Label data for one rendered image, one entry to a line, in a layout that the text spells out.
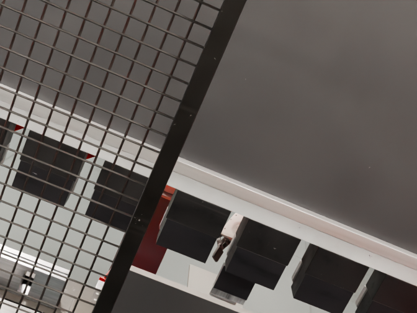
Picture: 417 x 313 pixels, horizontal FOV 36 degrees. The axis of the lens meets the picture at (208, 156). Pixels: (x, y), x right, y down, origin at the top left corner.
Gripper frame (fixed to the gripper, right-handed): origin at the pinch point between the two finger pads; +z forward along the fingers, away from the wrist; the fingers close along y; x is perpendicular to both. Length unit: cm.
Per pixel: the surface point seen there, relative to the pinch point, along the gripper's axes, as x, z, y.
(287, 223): -17.3, -8.3, 21.6
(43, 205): 126, -37, -224
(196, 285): 8.1, 8.7, -8.8
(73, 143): -53, 7, -22
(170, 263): 178, -53, -149
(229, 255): -11.3, 3.4, 8.1
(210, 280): 14.2, 3.2, -9.5
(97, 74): -75, 1, -4
